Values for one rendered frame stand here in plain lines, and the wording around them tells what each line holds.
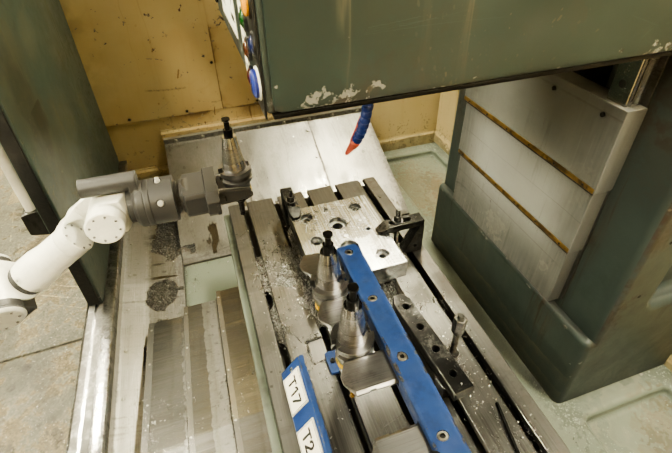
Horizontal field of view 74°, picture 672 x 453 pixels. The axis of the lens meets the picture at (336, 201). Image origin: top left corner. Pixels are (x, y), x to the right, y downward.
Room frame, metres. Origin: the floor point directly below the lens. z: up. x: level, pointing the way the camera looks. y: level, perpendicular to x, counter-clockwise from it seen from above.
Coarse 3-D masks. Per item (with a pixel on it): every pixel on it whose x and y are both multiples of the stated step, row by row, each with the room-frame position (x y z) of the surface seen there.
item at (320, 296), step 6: (342, 270) 0.52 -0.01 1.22; (312, 276) 0.50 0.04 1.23; (342, 276) 0.51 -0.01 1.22; (312, 282) 0.49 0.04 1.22; (348, 282) 0.49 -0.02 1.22; (312, 288) 0.49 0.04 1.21; (318, 288) 0.48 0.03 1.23; (342, 288) 0.48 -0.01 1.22; (318, 294) 0.47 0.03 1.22; (324, 294) 0.47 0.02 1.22; (330, 294) 0.47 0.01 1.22; (336, 294) 0.46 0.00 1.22; (342, 294) 0.47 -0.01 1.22; (318, 300) 0.47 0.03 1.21; (324, 300) 0.47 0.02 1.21
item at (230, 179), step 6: (246, 162) 0.74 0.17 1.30; (222, 168) 0.71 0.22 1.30; (246, 168) 0.71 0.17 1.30; (222, 174) 0.69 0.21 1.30; (228, 174) 0.69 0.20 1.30; (234, 174) 0.69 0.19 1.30; (240, 174) 0.69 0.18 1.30; (246, 174) 0.70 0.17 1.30; (252, 174) 0.72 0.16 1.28; (228, 180) 0.69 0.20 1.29; (234, 180) 0.69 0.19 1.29; (240, 180) 0.70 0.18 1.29; (246, 180) 0.70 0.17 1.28; (228, 186) 0.69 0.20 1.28; (234, 186) 0.69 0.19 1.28
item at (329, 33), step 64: (256, 0) 0.42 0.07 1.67; (320, 0) 0.44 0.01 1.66; (384, 0) 0.46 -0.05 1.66; (448, 0) 0.48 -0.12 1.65; (512, 0) 0.50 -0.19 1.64; (576, 0) 0.53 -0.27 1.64; (640, 0) 0.56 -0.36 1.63; (320, 64) 0.44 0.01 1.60; (384, 64) 0.46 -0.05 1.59; (448, 64) 0.48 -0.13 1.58; (512, 64) 0.51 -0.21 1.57; (576, 64) 0.54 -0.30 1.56
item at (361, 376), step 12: (348, 360) 0.36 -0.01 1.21; (360, 360) 0.35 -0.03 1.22; (372, 360) 0.35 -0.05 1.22; (384, 360) 0.35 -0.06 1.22; (348, 372) 0.34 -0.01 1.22; (360, 372) 0.34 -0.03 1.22; (372, 372) 0.34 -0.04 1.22; (384, 372) 0.33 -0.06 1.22; (348, 384) 0.32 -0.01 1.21; (360, 384) 0.32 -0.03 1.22; (372, 384) 0.32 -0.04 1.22; (384, 384) 0.32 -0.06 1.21
